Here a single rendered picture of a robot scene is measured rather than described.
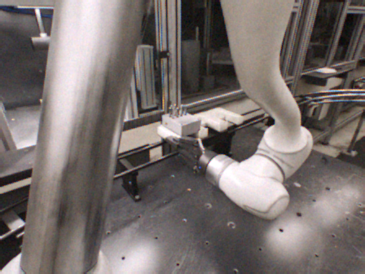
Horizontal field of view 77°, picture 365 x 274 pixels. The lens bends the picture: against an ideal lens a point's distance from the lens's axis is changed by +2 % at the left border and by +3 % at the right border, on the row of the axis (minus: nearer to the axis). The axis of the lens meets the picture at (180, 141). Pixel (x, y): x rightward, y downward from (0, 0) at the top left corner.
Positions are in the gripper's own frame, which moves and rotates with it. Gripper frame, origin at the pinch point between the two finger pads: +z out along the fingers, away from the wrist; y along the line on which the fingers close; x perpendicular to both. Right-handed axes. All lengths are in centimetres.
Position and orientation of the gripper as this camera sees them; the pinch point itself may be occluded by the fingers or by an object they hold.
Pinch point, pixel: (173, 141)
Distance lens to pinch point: 81.6
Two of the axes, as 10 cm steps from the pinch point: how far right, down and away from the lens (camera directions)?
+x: -7.9, 2.9, -5.4
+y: 0.0, -8.8, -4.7
